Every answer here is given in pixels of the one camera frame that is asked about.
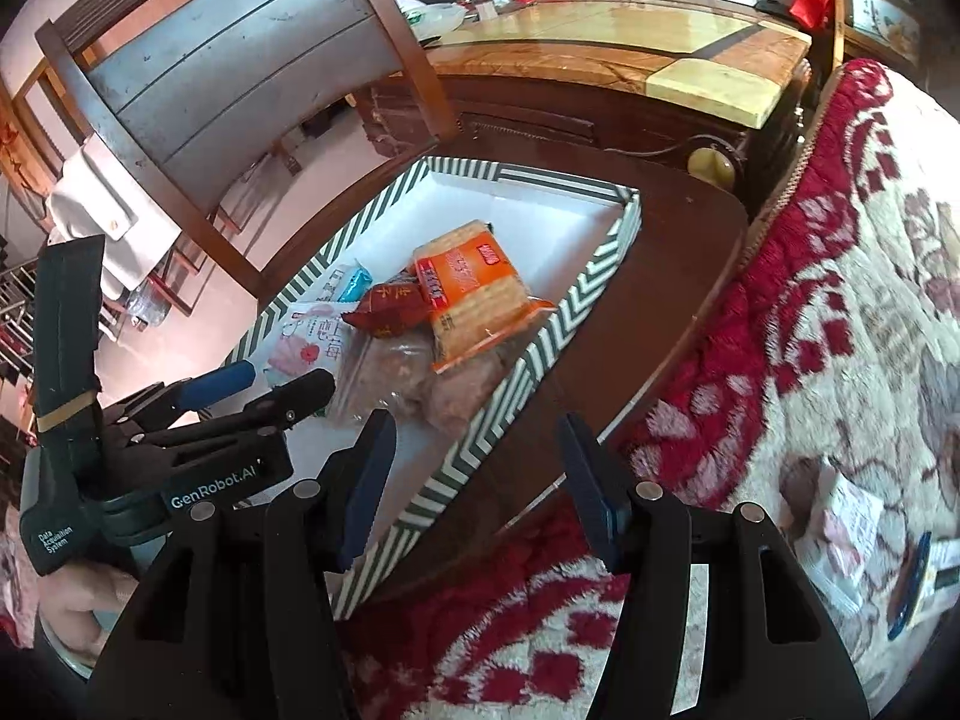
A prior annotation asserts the clear plastic bottle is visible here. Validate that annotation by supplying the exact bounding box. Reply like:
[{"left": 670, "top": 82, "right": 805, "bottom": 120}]
[{"left": 124, "top": 277, "right": 177, "bottom": 327}]

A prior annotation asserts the clear bag of pastry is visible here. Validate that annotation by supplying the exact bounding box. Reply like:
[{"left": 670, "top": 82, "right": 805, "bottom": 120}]
[
  {"left": 326, "top": 334, "right": 443, "bottom": 425},
  {"left": 420, "top": 349, "right": 518, "bottom": 440}
]

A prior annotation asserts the wooden chair with grey back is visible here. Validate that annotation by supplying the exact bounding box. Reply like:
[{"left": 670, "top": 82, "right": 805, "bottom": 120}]
[{"left": 34, "top": 0, "right": 462, "bottom": 316}]

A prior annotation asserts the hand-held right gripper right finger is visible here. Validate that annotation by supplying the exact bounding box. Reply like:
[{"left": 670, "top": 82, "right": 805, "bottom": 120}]
[{"left": 556, "top": 412, "right": 871, "bottom": 720}]

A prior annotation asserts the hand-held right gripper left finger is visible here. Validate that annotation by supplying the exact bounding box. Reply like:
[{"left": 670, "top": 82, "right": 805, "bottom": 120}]
[{"left": 90, "top": 409, "right": 398, "bottom": 720}]

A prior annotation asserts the yellow round object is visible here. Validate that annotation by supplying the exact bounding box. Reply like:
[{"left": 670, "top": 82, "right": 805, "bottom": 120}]
[{"left": 688, "top": 144, "right": 736, "bottom": 185}]

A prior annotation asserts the white plastic bag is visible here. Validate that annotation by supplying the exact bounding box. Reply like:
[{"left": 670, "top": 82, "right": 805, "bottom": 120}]
[{"left": 394, "top": 0, "right": 466, "bottom": 38}]

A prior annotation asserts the white pink snack packet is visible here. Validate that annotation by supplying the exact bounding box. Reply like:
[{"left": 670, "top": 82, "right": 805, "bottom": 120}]
[
  {"left": 795, "top": 465, "right": 886, "bottom": 616},
  {"left": 266, "top": 300, "right": 368, "bottom": 395}
]

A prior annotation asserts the white cloth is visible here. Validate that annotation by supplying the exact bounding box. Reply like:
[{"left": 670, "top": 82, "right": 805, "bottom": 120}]
[{"left": 45, "top": 139, "right": 185, "bottom": 301}]

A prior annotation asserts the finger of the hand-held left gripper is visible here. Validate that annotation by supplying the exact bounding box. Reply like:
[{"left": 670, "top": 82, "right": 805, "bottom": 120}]
[
  {"left": 105, "top": 360, "right": 257, "bottom": 428},
  {"left": 142, "top": 369, "right": 337, "bottom": 458}
]

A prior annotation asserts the wooden shelf rack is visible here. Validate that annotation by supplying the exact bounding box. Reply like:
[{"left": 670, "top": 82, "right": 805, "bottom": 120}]
[{"left": 825, "top": 0, "right": 931, "bottom": 68}]

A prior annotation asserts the green white striped box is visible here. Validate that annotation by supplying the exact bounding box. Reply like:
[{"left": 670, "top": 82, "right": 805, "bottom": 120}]
[{"left": 217, "top": 154, "right": 644, "bottom": 620}]

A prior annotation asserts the person's left hand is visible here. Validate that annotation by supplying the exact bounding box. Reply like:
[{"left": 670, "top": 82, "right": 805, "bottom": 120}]
[{"left": 37, "top": 562, "right": 140, "bottom": 665}]

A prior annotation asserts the wooden cabinet with marble top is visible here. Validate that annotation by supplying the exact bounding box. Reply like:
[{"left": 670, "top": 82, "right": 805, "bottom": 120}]
[{"left": 352, "top": 0, "right": 815, "bottom": 188}]

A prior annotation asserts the blue white snack packet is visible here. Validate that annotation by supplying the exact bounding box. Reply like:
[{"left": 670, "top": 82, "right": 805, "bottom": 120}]
[{"left": 330, "top": 262, "right": 374, "bottom": 305}]

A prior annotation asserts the orange cracker packet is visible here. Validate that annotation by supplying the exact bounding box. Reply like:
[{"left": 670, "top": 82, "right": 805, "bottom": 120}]
[{"left": 411, "top": 219, "right": 557, "bottom": 376}]

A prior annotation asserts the red white floral blanket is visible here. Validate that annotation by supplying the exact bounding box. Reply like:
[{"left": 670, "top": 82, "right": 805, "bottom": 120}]
[{"left": 337, "top": 56, "right": 960, "bottom": 720}]

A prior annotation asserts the red snack packet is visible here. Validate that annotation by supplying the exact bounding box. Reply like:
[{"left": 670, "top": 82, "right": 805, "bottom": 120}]
[{"left": 343, "top": 277, "right": 436, "bottom": 338}]

